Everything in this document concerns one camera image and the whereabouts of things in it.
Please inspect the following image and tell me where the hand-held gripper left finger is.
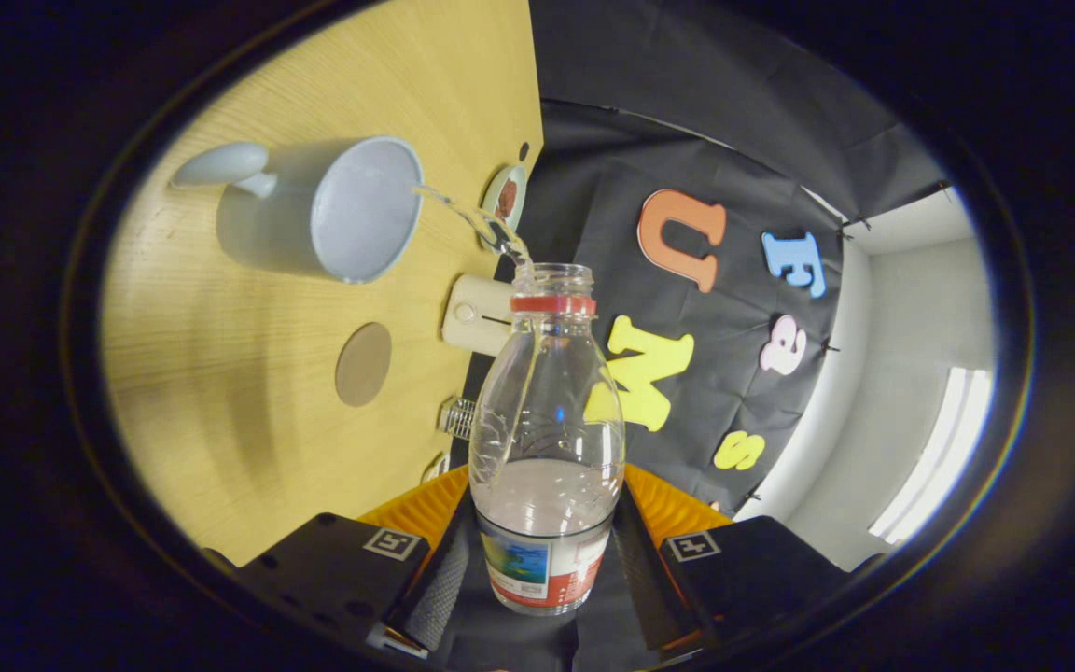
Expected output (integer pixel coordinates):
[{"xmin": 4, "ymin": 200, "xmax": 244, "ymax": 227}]
[{"xmin": 239, "ymin": 465, "xmax": 475, "ymax": 659}]

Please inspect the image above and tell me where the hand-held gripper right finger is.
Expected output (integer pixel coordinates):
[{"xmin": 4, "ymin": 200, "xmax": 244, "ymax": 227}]
[{"xmin": 614, "ymin": 464, "xmax": 851, "ymax": 651}]

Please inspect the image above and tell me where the clear plastic juice bottle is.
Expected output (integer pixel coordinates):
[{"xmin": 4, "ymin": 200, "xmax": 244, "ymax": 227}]
[{"xmin": 468, "ymin": 263, "xmax": 627, "ymax": 617}]

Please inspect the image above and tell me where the round brown coaster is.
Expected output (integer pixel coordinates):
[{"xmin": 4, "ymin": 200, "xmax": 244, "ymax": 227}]
[{"xmin": 335, "ymin": 322, "xmax": 393, "ymax": 408}]

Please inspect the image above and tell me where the white cup with handle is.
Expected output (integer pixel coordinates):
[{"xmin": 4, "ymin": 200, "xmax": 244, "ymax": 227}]
[{"xmin": 171, "ymin": 136, "xmax": 426, "ymax": 285}]

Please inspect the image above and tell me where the white toaster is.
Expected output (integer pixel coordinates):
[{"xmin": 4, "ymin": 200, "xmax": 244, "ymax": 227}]
[{"xmin": 441, "ymin": 273, "xmax": 524, "ymax": 357}]

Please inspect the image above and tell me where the wooden table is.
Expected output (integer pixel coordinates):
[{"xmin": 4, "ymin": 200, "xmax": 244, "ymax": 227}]
[{"xmin": 99, "ymin": 0, "xmax": 544, "ymax": 567}]

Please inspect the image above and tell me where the long ceiling light panel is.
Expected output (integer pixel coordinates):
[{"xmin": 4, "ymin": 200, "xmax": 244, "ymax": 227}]
[{"xmin": 869, "ymin": 366, "xmax": 996, "ymax": 545}]

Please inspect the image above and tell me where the pale green plate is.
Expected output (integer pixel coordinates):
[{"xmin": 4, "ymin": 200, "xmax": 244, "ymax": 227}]
[{"xmin": 481, "ymin": 164, "xmax": 528, "ymax": 251}]

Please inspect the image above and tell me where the small metal wire basket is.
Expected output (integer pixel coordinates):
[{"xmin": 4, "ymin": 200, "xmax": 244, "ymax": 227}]
[{"xmin": 438, "ymin": 397, "xmax": 478, "ymax": 440}]

